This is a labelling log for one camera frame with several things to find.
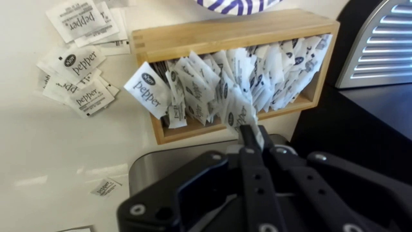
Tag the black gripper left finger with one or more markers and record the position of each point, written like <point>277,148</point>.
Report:
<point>258,180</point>

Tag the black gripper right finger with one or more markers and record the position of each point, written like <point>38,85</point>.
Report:
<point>309,188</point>

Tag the white pepper packet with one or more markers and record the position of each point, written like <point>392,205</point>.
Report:
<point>239,112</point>
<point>84,60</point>
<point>105,187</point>
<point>90,98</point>
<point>81,18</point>
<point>148,90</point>

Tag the blue patterned white paper plate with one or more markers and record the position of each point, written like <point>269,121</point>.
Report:
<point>240,5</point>

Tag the black coffee machine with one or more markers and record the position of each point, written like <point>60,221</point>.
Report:
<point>365,116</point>

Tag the packet pile in wooden box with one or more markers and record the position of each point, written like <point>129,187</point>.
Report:
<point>275,72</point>

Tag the rectangular wooden box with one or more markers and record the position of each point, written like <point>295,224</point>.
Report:
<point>223,36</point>

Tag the dark round appliance with grille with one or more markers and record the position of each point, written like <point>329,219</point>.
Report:
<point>381,46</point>

